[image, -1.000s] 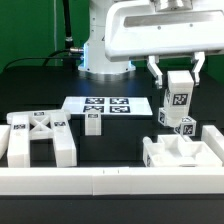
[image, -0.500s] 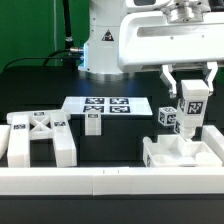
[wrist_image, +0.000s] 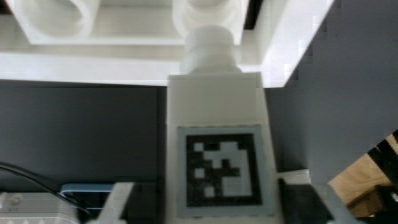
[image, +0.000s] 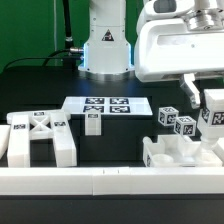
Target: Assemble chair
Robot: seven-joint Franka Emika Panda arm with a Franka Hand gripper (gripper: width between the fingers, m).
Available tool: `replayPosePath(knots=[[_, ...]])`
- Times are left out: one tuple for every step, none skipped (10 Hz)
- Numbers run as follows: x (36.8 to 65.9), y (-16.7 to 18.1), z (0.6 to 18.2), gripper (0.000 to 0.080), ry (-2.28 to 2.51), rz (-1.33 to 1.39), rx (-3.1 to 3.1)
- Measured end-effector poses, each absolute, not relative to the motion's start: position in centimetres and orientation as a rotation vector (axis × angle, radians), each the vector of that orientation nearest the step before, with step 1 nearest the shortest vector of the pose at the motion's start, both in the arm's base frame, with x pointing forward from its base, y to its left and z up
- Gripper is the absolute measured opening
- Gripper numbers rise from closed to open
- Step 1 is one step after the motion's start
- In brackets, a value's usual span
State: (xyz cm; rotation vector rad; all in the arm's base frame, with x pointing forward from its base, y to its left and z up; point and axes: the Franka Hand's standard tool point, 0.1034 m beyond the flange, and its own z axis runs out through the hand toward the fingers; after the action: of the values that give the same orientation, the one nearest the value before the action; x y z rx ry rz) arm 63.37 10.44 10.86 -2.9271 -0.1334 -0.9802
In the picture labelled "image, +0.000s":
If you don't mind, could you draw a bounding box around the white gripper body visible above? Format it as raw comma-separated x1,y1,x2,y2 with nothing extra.
134,0,224,82

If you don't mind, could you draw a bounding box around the black cable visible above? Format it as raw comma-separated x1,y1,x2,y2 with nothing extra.
1,47,84,73

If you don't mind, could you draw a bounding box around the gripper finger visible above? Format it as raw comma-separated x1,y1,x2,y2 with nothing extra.
179,73,201,109

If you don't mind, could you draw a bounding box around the white marker base plate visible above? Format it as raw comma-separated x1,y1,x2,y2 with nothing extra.
62,96,153,116

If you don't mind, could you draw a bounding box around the white marker cube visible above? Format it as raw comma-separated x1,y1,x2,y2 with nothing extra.
174,116,196,136
158,106,179,126

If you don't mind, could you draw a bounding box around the white chair back frame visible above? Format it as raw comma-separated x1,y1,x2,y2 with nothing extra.
7,110,77,168

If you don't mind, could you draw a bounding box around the white marker cube front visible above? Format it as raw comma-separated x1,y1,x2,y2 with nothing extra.
174,116,196,136

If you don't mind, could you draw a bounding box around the white marker cube rear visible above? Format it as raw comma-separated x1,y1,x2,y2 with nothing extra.
158,106,179,126

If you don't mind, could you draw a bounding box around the white chair seat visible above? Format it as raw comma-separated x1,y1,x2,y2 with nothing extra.
143,134,223,168

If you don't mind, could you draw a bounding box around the white front wall rail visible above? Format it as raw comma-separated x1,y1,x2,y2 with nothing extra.
0,167,224,195

